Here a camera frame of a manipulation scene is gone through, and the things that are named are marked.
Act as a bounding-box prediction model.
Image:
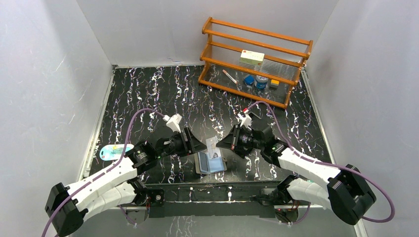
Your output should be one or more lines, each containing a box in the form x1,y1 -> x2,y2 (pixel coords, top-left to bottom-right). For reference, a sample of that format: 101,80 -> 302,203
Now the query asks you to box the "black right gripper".
216,124 -> 264,151

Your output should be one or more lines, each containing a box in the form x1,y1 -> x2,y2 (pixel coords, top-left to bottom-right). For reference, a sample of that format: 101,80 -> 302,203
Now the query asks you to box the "white VIP credit card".
206,136 -> 222,159

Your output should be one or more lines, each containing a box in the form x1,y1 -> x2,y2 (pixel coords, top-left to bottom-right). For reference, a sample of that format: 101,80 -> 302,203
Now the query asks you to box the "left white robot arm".
45,127 -> 207,237

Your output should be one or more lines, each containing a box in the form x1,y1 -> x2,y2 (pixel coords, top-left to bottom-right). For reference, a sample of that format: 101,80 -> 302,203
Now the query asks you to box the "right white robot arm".
216,125 -> 377,225

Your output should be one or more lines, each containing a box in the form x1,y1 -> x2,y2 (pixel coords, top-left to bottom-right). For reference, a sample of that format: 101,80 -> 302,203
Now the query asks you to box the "black plastic card box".
249,112 -> 261,120

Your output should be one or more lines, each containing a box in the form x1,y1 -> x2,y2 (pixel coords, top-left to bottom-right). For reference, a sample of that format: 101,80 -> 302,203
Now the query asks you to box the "blue small cube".
244,75 -> 254,86

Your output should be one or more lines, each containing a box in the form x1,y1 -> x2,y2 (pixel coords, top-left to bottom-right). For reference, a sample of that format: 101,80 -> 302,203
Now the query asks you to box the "red white pen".
222,70 -> 238,84

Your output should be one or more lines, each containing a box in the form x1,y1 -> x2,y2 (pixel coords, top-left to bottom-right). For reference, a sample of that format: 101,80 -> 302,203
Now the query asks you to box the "blue white round can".
254,75 -> 269,90

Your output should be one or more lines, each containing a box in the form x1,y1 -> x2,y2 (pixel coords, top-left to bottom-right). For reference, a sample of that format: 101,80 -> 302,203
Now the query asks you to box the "yellow black small block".
269,79 -> 280,90

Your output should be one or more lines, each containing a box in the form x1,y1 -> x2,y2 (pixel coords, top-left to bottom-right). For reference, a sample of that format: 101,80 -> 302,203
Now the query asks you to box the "white blue blister pack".
99,144 -> 124,161

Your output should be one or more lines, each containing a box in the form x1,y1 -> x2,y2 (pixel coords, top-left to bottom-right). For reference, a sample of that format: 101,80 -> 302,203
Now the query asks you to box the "orange wooden shelf rack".
198,17 -> 314,109

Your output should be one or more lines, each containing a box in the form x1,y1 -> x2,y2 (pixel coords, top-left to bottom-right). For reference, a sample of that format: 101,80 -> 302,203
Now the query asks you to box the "white green carton box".
240,50 -> 265,66

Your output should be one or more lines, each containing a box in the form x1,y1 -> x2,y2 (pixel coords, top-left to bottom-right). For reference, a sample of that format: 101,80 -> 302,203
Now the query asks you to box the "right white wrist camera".
237,108 -> 252,129

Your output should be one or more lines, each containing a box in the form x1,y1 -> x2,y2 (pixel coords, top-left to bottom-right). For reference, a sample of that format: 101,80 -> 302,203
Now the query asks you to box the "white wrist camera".
237,108 -> 252,129
163,114 -> 182,133

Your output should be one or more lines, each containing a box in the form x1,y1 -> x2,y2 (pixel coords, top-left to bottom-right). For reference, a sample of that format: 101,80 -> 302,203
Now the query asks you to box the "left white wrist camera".
163,114 -> 182,133

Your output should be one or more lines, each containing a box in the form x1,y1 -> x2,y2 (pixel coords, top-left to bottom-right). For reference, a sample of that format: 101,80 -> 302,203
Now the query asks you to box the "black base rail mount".
116,180 -> 312,223

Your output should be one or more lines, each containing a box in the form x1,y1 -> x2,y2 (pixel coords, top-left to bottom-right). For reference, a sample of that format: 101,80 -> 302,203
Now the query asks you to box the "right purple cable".
245,100 -> 396,225

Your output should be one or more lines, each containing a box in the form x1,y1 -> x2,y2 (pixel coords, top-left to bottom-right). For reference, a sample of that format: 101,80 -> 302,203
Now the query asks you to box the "purple cable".
245,100 -> 396,225
41,108 -> 169,237

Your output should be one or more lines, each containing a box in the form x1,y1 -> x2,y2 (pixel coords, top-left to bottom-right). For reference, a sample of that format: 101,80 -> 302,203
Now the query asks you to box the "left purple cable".
41,108 -> 169,237

